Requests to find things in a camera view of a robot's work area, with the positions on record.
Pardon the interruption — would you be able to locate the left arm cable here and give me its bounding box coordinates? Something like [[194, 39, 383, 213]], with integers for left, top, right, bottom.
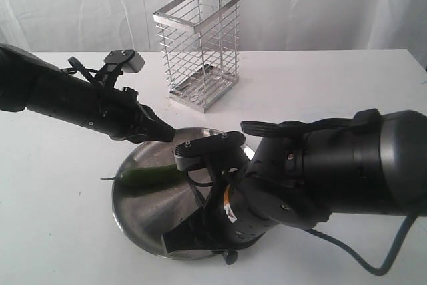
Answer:
[[59, 57, 104, 82]]

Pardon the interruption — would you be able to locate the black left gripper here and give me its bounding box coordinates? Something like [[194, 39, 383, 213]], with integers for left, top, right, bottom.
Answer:
[[96, 86, 175, 143]]

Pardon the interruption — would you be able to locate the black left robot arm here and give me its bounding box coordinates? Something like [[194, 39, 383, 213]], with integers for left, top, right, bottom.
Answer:
[[1, 44, 175, 144]]

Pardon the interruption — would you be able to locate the black knife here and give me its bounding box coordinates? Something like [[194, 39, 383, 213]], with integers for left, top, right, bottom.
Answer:
[[187, 178, 205, 208]]

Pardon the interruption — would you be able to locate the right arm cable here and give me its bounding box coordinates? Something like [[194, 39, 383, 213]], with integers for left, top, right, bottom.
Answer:
[[306, 211, 418, 268]]

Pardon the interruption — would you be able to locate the round steel plate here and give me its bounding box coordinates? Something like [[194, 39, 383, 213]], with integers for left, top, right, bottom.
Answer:
[[111, 127, 222, 260]]

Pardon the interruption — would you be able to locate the wire metal utensil rack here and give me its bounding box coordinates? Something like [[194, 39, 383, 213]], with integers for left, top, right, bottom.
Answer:
[[153, 0, 240, 113]]

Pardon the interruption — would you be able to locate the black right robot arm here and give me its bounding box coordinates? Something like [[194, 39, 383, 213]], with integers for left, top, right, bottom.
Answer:
[[162, 109, 426, 252]]

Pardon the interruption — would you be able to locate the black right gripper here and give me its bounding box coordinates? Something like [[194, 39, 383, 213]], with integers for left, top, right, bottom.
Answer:
[[161, 165, 280, 254]]

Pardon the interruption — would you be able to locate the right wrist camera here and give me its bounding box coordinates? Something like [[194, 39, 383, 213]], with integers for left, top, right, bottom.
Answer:
[[174, 131, 249, 188]]

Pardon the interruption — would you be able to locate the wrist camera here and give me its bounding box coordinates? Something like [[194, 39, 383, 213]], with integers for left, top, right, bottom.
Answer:
[[174, 131, 249, 188], [95, 49, 145, 88]]

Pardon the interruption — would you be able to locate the green cucumber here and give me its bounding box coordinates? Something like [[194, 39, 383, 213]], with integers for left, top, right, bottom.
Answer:
[[102, 165, 184, 187]]

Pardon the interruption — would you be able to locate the white backdrop curtain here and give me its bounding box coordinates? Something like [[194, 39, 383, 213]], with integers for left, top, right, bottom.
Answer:
[[1, 0, 426, 65]]

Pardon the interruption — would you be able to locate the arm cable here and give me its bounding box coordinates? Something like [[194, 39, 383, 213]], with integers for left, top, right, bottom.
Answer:
[[306, 211, 418, 268], [59, 57, 104, 82]]

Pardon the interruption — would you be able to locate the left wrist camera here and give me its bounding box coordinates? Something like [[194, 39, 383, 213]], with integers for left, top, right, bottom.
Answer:
[[95, 49, 145, 88]]

